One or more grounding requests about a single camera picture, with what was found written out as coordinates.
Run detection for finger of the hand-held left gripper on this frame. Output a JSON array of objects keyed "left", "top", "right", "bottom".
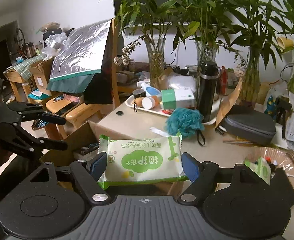
[
  {"left": 13, "top": 124, "right": 68, "bottom": 159},
  {"left": 8, "top": 102, "right": 67, "bottom": 125}
]

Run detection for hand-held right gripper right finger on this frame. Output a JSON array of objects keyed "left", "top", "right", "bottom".
[{"left": 178, "top": 152, "right": 260, "bottom": 202}]

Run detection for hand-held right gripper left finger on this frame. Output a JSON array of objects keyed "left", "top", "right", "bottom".
[{"left": 29, "top": 152, "right": 111, "bottom": 203}]

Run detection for cardboard box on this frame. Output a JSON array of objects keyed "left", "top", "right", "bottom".
[
  {"left": 28, "top": 56, "right": 57, "bottom": 95},
  {"left": 40, "top": 120, "right": 107, "bottom": 188}
]

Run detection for green and white soap packet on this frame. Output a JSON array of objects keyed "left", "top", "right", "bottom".
[
  {"left": 98, "top": 131, "right": 189, "bottom": 190},
  {"left": 244, "top": 157, "right": 272, "bottom": 185}
]

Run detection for black tablet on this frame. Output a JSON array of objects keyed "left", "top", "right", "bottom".
[{"left": 54, "top": 101, "right": 81, "bottom": 117}]

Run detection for wooden chair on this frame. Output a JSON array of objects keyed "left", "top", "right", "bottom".
[{"left": 45, "top": 17, "right": 127, "bottom": 140}]

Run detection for closed cardboard box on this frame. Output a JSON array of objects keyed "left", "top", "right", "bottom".
[{"left": 28, "top": 56, "right": 57, "bottom": 95}]

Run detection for teal mesh bath pouf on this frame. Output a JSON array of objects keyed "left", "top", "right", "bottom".
[{"left": 165, "top": 108, "right": 206, "bottom": 147}]

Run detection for white paper label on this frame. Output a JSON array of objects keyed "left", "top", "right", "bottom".
[{"left": 149, "top": 127, "right": 170, "bottom": 137}]

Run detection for wooden side table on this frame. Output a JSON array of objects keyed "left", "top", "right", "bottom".
[{"left": 3, "top": 67, "right": 37, "bottom": 103}]

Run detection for striped straws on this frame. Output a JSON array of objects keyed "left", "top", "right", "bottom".
[{"left": 223, "top": 139, "right": 254, "bottom": 145}]

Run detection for green checkered cloth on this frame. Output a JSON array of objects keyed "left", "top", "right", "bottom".
[{"left": 13, "top": 54, "right": 48, "bottom": 80}]

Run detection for green and white box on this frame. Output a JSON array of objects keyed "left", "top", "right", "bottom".
[{"left": 161, "top": 89, "right": 197, "bottom": 110}]

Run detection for green bag with silver foil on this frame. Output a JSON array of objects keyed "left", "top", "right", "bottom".
[{"left": 47, "top": 20, "right": 112, "bottom": 94}]

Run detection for white plastic tray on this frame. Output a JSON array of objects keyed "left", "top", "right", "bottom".
[{"left": 125, "top": 95, "right": 217, "bottom": 125}]

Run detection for brown paper bag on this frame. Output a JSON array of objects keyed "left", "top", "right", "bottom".
[
  {"left": 158, "top": 67, "right": 175, "bottom": 90},
  {"left": 216, "top": 77, "right": 245, "bottom": 128}
]

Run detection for grey zip case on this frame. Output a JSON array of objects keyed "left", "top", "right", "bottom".
[{"left": 222, "top": 104, "right": 277, "bottom": 146}]

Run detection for black thermos bottle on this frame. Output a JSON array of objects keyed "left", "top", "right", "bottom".
[{"left": 196, "top": 61, "right": 222, "bottom": 123}]

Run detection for tan round pouch with carabiner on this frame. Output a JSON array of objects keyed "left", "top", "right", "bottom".
[{"left": 133, "top": 97, "right": 145, "bottom": 113}]

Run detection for orange bottle with white cap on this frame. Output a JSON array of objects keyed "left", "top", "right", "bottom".
[{"left": 142, "top": 96, "right": 160, "bottom": 109}]

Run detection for white tissue pack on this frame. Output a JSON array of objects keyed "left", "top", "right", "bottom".
[{"left": 167, "top": 75, "right": 197, "bottom": 92}]

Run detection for white spray bottle blue label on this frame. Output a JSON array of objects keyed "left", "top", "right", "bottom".
[{"left": 137, "top": 80, "right": 162, "bottom": 98}]

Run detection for white dried flower bunch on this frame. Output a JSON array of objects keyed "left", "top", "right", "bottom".
[
  {"left": 113, "top": 41, "right": 142, "bottom": 67},
  {"left": 233, "top": 65, "right": 246, "bottom": 78}
]

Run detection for black mini tripod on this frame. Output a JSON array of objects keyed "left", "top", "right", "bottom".
[{"left": 274, "top": 97, "right": 293, "bottom": 139}]

